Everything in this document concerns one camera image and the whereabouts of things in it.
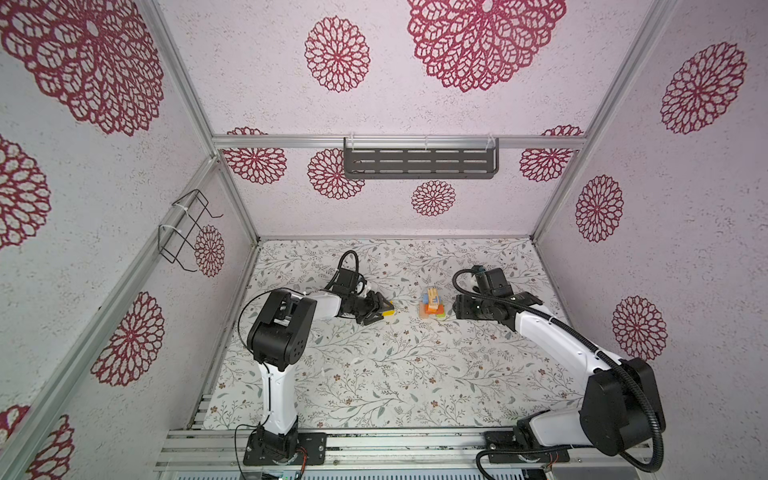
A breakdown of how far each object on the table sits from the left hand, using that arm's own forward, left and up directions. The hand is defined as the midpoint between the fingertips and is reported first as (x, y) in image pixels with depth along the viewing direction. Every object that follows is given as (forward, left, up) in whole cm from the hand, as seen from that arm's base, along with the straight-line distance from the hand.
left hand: (387, 314), depth 97 cm
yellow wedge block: (0, 0, 0) cm, 0 cm away
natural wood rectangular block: (0, -12, 0) cm, 12 cm away
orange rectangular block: (0, -17, +1) cm, 17 cm away
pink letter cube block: (+1, -15, +5) cm, 15 cm away
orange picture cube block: (+5, -15, +5) cm, 16 cm away
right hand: (-3, -22, +11) cm, 25 cm away
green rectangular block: (+1, -18, -2) cm, 18 cm away
